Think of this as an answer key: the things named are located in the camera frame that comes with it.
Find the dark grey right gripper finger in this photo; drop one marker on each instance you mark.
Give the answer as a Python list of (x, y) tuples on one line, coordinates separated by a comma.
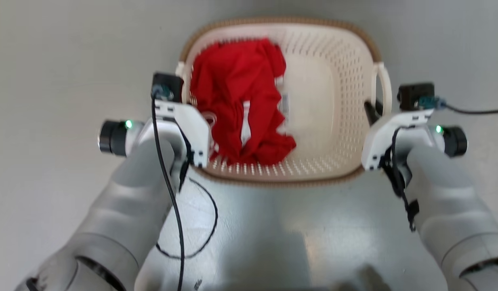
[(379, 108), (370, 114)]

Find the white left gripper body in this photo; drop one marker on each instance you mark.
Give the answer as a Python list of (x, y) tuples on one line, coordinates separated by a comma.
[(190, 123)]

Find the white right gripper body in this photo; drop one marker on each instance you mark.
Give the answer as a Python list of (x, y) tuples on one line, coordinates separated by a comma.
[(380, 139)]

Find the cream plastic laundry basket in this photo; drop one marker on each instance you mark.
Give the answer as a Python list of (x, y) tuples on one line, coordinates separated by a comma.
[(333, 101)]

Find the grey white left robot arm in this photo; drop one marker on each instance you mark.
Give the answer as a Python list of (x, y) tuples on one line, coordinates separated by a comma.
[(123, 210)]

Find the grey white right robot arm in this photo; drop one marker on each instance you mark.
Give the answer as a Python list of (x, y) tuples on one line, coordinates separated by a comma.
[(450, 210)]

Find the red garment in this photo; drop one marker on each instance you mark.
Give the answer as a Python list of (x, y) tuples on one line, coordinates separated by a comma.
[(236, 89)]

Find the shiny grey robot torso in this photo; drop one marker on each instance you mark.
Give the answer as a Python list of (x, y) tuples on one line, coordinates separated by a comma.
[(297, 234)]

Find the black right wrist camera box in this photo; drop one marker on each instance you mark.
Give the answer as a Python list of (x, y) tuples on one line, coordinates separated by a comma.
[(414, 96)]

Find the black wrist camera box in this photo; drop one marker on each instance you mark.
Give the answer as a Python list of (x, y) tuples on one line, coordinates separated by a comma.
[(167, 85), (414, 96)]

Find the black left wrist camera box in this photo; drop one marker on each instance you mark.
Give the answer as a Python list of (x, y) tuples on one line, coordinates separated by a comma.
[(167, 85)]

